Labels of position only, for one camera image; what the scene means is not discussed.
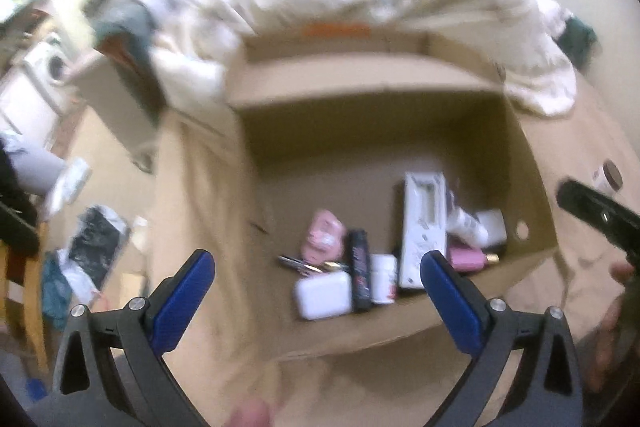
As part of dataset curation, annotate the white earbuds case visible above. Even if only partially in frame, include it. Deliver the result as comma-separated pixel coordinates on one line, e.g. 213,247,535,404
294,270,352,321

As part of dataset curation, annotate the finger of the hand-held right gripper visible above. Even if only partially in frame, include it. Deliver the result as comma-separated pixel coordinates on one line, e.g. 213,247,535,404
557,179,640,265

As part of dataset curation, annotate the wooden chair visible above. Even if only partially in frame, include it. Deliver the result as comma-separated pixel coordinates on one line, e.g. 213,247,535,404
0,217,51,373

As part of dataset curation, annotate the small white bottle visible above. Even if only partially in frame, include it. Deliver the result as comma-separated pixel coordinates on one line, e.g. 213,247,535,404
446,192,490,245

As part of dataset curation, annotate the teal mattress corner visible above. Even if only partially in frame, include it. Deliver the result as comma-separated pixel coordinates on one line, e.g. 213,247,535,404
92,2,161,72

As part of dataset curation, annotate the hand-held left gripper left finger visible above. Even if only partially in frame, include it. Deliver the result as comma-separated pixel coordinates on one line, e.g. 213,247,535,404
50,249,216,427

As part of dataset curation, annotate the black garment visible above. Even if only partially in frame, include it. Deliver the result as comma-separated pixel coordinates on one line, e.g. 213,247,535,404
0,149,41,258

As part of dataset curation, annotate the white charger adapter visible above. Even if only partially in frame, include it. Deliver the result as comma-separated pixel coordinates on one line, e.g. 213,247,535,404
475,209,508,245

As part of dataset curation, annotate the white washing machine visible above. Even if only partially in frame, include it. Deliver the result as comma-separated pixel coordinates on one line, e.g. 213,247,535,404
10,39,76,128

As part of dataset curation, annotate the white pill bottle red label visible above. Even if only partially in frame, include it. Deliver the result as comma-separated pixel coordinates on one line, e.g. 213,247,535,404
371,254,398,304

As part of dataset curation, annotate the white floral pillow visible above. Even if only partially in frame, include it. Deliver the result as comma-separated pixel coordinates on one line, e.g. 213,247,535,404
535,0,573,40

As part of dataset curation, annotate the teal cloth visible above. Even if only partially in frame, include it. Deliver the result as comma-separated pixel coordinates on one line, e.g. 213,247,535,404
40,252,73,330

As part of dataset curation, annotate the black tube pink print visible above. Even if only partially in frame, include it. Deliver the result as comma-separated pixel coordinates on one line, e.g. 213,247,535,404
347,229,373,313

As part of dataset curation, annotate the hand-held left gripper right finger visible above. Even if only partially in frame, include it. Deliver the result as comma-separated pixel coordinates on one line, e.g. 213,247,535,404
419,251,586,427

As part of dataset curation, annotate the brown cardboard box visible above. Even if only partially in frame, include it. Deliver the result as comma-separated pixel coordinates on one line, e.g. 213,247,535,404
152,22,558,360

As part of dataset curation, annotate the white bed frame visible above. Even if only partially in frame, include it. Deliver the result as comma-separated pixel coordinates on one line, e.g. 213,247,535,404
67,54,161,168

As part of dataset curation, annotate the white paper booklet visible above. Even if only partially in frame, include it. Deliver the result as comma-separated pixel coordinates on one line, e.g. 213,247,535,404
47,157,93,212

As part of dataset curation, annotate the pale grey stuffed bag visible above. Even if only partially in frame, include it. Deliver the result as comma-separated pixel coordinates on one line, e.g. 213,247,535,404
0,134,68,195

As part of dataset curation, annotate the black and white plastic bag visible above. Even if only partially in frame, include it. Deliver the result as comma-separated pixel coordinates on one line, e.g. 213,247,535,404
60,205,132,293

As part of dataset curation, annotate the person's right hand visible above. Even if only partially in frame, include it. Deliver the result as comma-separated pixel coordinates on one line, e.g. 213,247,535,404
585,261,640,390

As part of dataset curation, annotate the dark green cushion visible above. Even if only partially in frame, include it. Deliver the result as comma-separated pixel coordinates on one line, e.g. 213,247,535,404
560,14,598,70

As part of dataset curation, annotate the pink case with bow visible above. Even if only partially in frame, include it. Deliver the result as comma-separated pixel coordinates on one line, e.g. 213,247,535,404
301,208,346,263

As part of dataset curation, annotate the white jar brown lid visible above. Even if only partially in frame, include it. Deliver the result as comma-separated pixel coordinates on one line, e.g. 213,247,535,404
592,161,623,195

